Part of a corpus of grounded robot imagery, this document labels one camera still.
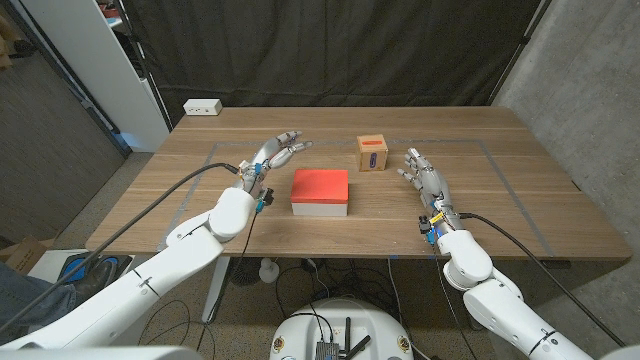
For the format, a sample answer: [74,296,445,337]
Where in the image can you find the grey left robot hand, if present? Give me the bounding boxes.
[238,130,315,214]

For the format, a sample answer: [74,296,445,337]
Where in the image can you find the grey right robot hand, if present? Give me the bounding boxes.
[397,147,464,246]

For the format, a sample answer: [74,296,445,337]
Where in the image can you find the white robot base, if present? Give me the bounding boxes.
[269,297,415,360]

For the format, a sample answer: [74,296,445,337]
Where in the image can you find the red-lidded white box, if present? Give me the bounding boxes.
[290,168,350,218]

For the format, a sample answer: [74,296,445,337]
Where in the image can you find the wooden coin slot box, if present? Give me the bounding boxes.
[355,133,389,173]

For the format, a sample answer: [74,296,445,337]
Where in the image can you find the white power outlet box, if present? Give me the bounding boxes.
[182,98,224,117]

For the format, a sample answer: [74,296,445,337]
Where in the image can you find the cardboard box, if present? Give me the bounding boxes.
[0,235,55,274]

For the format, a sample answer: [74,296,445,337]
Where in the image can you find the small white round stand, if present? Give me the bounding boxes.
[258,257,281,285]

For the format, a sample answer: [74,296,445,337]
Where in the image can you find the black fabric backdrop curtain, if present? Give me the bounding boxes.
[122,0,544,124]

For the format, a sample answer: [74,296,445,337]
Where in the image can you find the small black fan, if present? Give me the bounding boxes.
[228,256,262,287]

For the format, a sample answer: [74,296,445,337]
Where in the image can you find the black backdrop stand pole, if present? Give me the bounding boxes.
[487,0,554,106]
[117,0,175,132]

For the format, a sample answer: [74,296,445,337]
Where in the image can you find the white table leg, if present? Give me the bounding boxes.
[201,256,231,325]

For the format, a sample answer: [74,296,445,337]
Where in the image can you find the grey radio module with antennas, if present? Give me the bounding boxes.
[313,316,372,360]

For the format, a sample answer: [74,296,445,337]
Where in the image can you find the black shoe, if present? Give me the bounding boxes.
[74,258,120,301]

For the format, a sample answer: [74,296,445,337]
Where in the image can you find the black foot pedal blue pads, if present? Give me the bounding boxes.
[58,252,134,286]

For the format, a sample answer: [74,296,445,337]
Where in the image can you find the white floor platform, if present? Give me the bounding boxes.
[27,248,136,284]

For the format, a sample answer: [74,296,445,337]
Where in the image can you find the person's leg in jeans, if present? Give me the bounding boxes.
[0,262,79,346]

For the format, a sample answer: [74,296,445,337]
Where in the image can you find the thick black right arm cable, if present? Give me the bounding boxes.
[458,212,627,348]

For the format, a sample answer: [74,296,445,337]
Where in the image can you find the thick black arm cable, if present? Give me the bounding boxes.
[0,161,242,335]
[458,212,627,348]

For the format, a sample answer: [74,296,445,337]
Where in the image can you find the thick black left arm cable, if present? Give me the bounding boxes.
[0,161,242,335]

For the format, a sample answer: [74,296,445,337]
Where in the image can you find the thin black left wrist cable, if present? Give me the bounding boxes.
[197,209,261,354]

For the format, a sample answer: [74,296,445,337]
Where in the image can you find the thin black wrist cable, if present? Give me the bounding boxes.
[432,243,479,360]
[197,209,261,354]

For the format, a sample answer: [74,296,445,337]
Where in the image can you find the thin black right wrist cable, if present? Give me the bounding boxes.
[432,243,479,360]

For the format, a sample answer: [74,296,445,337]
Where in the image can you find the black floor cable bundle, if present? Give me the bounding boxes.
[274,257,406,321]

